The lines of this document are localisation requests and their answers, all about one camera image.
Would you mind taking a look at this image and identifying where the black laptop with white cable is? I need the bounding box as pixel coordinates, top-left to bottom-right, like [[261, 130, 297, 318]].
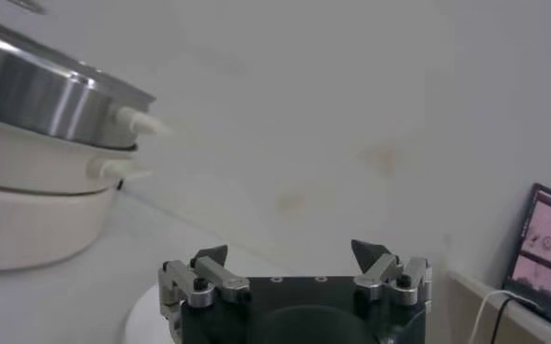
[[501, 182, 551, 336]]

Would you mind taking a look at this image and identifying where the black cable with adapter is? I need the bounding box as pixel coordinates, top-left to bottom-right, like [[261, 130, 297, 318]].
[[489, 296, 541, 344]]

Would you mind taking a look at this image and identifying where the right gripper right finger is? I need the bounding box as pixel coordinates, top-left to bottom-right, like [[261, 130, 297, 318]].
[[351, 239, 433, 308]]

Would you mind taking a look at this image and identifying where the white side desk with label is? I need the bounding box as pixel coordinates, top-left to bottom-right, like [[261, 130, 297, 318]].
[[442, 268, 551, 344]]

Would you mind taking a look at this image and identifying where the cream electric cooker pot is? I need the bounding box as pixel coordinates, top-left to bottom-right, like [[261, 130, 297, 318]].
[[0, 114, 154, 273]]

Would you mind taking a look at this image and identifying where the white laptop cable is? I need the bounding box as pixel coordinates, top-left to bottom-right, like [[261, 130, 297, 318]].
[[466, 289, 520, 344]]

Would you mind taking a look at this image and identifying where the white round plate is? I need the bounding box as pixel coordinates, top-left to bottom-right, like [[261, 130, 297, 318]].
[[123, 282, 183, 344]]

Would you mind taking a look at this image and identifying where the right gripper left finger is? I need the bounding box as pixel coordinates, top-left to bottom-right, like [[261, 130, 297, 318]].
[[157, 244, 252, 308]]

